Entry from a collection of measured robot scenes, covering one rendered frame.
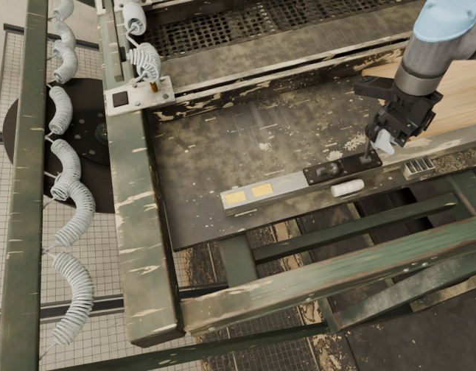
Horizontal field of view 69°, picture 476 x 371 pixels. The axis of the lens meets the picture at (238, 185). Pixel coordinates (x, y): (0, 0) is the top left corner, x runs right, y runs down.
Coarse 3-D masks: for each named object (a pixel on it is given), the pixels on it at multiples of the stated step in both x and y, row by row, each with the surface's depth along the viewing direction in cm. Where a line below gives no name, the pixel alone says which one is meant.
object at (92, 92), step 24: (48, 96) 158; (72, 96) 164; (96, 96) 171; (48, 120) 150; (72, 120) 155; (96, 120) 161; (48, 144) 144; (72, 144) 148; (96, 144) 153; (48, 168) 137; (96, 168) 147; (48, 192) 132; (96, 192) 140
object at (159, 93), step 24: (120, 48) 89; (360, 48) 108; (384, 48) 107; (264, 72) 105; (288, 72) 104; (312, 72) 105; (336, 72) 108; (360, 72) 111; (144, 96) 98; (168, 96) 97; (192, 96) 102; (216, 96) 103; (240, 96) 106; (264, 96) 108; (168, 120) 106
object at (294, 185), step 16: (464, 128) 93; (416, 144) 92; (432, 144) 91; (448, 144) 91; (464, 144) 91; (384, 160) 90; (400, 160) 89; (288, 176) 89; (352, 176) 89; (368, 176) 92; (224, 192) 88; (288, 192) 87; (304, 192) 90; (224, 208) 86; (240, 208) 88
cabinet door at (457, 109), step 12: (456, 60) 109; (468, 60) 109; (372, 72) 109; (384, 72) 109; (456, 72) 107; (468, 72) 107; (444, 84) 105; (456, 84) 105; (468, 84) 104; (444, 96) 102; (456, 96) 102; (468, 96) 102; (444, 108) 100; (456, 108) 100; (468, 108) 100; (444, 120) 98; (456, 120) 97; (468, 120) 97; (432, 132) 96
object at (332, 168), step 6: (330, 162) 77; (336, 162) 77; (324, 168) 87; (330, 168) 76; (336, 168) 76; (342, 168) 76; (318, 174) 87; (324, 174) 88; (330, 174) 77; (336, 174) 76
